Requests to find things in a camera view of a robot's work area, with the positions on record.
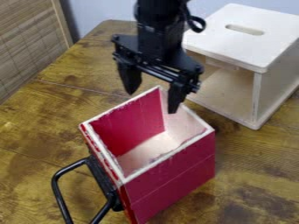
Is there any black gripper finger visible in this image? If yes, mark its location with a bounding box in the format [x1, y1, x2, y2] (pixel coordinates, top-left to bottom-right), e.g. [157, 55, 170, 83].
[116, 62, 141, 95]
[168, 81, 201, 114]

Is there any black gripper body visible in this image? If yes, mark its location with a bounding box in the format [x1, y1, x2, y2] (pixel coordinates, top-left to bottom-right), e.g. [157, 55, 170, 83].
[110, 23, 202, 84]

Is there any red wooden drawer box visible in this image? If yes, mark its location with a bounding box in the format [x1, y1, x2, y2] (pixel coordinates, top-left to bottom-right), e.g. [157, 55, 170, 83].
[78, 87, 214, 224]

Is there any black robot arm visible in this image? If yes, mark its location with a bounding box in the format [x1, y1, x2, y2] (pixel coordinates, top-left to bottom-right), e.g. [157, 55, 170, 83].
[110, 0, 206, 114]

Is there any black cable loop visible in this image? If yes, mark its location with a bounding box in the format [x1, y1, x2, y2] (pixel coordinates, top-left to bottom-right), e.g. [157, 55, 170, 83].
[181, 5, 206, 34]

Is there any light wooden cabinet frame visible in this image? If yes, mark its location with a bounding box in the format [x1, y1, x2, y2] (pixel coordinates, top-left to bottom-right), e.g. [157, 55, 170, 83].
[182, 3, 299, 130]

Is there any black metal drawer handle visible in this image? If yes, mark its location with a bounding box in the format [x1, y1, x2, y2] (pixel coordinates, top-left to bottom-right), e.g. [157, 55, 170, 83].
[50, 156, 124, 224]

